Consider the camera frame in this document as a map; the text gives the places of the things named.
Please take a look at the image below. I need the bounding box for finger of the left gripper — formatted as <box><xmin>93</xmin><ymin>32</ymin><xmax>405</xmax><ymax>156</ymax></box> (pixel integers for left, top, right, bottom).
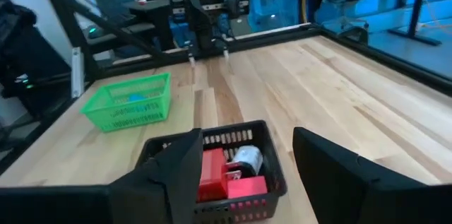
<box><xmin>169</xmin><ymin>0</ymin><xmax>187</xmax><ymax>24</ymax></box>
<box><xmin>227</xmin><ymin>0</ymin><xmax>251</xmax><ymax>18</ymax></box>

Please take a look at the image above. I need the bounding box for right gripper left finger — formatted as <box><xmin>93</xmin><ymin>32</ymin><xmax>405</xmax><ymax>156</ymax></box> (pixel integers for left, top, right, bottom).
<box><xmin>0</xmin><ymin>128</ymin><xmax>204</xmax><ymax>224</ymax></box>

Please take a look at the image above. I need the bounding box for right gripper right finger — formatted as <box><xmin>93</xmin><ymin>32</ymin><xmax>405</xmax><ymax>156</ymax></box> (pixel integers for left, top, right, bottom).
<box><xmin>292</xmin><ymin>127</ymin><xmax>452</xmax><ymax>224</ymax></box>

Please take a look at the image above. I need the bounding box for blue rectangular box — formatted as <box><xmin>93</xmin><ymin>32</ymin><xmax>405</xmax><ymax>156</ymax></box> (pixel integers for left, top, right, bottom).
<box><xmin>126</xmin><ymin>93</ymin><xmax>148</xmax><ymax>103</ymax></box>

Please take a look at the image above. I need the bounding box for red wall charger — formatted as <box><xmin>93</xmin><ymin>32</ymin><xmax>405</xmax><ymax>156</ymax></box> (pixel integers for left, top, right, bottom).
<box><xmin>197</xmin><ymin>147</ymin><xmax>229</xmax><ymax>203</ymax></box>

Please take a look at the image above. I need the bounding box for pink wall charger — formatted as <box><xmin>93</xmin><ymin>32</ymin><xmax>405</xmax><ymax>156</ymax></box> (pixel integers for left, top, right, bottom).
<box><xmin>227</xmin><ymin>175</ymin><xmax>268</xmax><ymax>199</ymax></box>

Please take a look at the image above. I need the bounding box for white black wall charger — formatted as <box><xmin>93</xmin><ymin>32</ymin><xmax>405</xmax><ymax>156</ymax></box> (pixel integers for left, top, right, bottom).
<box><xmin>231</xmin><ymin>145</ymin><xmax>264</xmax><ymax>177</ymax></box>

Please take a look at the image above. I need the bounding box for black office desk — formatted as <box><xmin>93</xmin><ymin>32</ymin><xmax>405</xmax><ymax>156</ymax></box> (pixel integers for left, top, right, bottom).
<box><xmin>282</xmin><ymin>0</ymin><xmax>442</xmax><ymax>47</ymax></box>

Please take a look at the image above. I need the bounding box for green slotted plastic basket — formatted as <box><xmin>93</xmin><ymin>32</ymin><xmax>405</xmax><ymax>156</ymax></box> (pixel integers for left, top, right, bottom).
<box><xmin>80</xmin><ymin>71</ymin><xmax>172</xmax><ymax>134</ymax></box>

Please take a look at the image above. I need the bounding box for black slotted plastic basket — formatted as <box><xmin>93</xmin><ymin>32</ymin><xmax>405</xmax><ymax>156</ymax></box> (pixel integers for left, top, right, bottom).
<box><xmin>136</xmin><ymin>119</ymin><xmax>287</xmax><ymax>224</ymax></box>

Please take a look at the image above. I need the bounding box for black frame handle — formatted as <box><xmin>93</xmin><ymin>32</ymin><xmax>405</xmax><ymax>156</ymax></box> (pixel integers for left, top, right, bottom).
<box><xmin>336</xmin><ymin>25</ymin><xmax>370</xmax><ymax>45</ymax></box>

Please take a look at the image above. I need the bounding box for silver aluminium post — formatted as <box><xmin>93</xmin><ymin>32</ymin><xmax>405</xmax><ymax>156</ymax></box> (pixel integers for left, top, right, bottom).
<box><xmin>71</xmin><ymin>47</ymin><xmax>85</xmax><ymax>99</ymax></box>

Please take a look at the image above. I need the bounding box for black wall panel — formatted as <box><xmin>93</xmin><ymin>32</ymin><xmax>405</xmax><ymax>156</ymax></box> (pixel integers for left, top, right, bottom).
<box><xmin>0</xmin><ymin>0</ymin><xmax>73</xmax><ymax>121</ymax></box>

